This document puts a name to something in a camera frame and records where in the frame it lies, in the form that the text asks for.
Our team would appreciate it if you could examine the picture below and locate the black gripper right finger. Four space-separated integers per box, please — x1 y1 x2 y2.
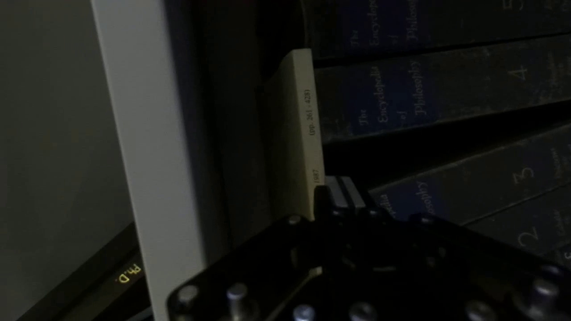
340 175 369 218

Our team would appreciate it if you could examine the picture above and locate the black volume numbered 2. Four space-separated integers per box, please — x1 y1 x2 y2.
461 182 571 266

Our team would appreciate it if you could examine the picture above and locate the black volume numbered 3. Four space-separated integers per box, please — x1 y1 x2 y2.
365 122 571 227

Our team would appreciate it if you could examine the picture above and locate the black volume numbered 5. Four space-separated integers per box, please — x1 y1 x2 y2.
299 0 571 63

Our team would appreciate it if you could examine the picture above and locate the thin pale grey book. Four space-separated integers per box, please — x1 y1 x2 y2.
258 49 328 224

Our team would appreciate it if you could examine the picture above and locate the black leaning binder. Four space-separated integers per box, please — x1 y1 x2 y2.
15 222 153 321

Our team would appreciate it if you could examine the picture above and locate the black volume numbered 4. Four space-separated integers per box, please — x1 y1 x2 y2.
311 33 571 147

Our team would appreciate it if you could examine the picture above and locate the grey metal bookshelf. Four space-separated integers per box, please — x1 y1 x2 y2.
87 0 274 321

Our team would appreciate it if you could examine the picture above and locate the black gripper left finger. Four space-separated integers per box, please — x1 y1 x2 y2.
311 175 345 222

